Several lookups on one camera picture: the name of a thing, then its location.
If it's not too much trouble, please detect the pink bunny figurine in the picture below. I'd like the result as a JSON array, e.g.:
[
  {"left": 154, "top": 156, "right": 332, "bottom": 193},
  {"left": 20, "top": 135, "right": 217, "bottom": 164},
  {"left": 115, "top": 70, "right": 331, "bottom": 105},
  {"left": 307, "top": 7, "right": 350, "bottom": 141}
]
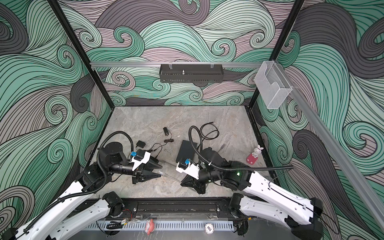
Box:
[{"left": 246, "top": 145, "right": 264, "bottom": 165}]

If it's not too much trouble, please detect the clear acrylic wall box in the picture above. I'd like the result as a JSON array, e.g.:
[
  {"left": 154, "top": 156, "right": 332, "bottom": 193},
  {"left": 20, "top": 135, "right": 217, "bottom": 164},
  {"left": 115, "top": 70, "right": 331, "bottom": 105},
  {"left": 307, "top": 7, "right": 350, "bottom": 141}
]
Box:
[{"left": 254, "top": 61, "right": 292, "bottom": 110}]

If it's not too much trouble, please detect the large black network switch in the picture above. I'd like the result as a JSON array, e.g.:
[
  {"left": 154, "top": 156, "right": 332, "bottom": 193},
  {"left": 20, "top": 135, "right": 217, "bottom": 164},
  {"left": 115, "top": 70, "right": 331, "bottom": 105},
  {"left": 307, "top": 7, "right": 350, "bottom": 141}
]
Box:
[{"left": 176, "top": 140, "right": 198, "bottom": 163}]

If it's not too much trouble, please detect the white slotted cable duct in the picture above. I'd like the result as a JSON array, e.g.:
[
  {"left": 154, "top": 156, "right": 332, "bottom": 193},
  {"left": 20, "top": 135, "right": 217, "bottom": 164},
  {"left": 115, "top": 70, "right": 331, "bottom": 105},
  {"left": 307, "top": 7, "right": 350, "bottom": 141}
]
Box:
[{"left": 84, "top": 220, "right": 235, "bottom": 232}]

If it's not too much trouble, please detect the black adapter with bundled cable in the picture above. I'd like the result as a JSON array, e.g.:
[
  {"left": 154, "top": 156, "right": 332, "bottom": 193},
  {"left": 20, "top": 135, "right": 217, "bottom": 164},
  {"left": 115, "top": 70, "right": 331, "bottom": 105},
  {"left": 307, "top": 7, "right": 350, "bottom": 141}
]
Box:
[{"left": 163, "top": 127, "right": 174, "bottom": 144}]

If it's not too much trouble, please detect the black perforated wall tray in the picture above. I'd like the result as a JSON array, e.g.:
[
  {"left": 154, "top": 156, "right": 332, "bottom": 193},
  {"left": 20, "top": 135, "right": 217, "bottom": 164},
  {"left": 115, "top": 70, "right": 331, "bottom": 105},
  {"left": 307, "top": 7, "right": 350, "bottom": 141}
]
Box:
[{"left": 159, "top": 64, "right": 224, "bottom": 84}]

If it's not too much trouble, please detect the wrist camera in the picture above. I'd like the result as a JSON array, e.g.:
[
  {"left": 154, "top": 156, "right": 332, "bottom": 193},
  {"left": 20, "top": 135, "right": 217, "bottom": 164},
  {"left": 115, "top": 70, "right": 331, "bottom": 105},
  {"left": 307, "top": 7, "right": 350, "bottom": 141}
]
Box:
[
  {"left": 176, "top": 159, "right": 200, "bottom": 180},
  {"left": 131, "top": 150, "right": 151, "bottom": 171}
]

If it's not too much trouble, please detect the coiled black cable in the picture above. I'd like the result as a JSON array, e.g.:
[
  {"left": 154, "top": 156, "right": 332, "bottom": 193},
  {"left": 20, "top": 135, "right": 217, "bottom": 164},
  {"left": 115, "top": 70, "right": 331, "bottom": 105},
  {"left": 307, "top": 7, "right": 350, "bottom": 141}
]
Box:
[{"left": 199, "top": 121, "right": 220, "bottom": 142}]

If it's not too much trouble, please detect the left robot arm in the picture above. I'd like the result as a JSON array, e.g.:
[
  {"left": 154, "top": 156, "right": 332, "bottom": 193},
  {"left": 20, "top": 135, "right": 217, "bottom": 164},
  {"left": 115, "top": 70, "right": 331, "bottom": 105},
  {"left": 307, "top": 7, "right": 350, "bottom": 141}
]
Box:
[{"left": 1, "top": 131, "right": 162, "bottom": 240}]

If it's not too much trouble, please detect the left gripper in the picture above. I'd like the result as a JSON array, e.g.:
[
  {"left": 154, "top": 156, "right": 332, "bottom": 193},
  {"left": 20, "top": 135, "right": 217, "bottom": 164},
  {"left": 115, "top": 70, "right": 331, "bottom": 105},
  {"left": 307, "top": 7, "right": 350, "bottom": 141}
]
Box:
[{"left": 109, "top": 156, "right": 163, "bottom": 185}]

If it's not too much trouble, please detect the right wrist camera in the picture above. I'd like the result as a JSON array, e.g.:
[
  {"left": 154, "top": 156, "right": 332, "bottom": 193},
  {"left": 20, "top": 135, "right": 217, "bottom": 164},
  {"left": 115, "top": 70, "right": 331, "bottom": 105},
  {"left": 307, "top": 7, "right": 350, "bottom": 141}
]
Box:
[{"left": 176, "top": 159, "right": 200, "bottom": 180}]

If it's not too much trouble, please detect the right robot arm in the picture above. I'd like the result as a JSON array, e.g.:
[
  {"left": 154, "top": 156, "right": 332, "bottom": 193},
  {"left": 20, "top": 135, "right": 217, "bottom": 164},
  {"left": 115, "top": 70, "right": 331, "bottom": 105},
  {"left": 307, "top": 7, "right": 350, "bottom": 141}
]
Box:
[{"left": 176, "top": 126, "right": 324, "bottom": 240}]

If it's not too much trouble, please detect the small black power adapter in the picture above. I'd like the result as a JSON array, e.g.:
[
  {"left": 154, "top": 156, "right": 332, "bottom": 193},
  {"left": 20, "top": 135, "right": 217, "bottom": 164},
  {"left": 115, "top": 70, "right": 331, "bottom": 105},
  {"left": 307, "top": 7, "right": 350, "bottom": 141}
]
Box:
[{"left": 136, "top": 141, "right": 164, "bottom": 158}]

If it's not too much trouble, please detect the round white pink object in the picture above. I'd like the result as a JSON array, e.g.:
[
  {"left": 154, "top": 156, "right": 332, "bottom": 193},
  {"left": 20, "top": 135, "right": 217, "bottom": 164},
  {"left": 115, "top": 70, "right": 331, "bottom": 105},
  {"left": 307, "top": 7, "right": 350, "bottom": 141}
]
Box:
[{"left": 205, "top": 224, "right": 214, "bottom": 235}]

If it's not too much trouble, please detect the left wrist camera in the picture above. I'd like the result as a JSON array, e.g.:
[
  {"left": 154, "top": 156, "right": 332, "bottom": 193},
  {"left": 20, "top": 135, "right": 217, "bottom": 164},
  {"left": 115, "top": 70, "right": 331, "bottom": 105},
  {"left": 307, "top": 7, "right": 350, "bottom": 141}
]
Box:
[{"left": 131, "top": 150, "right": 151, "bottom": 171}]

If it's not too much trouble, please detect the pink toy on duct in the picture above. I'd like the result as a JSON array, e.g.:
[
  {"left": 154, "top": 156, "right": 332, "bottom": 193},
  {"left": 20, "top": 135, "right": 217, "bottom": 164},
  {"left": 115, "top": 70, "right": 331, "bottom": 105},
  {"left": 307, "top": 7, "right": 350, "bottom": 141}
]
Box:
[{"left": 145, "top": 219, "right": 155, "bottom": 236}]

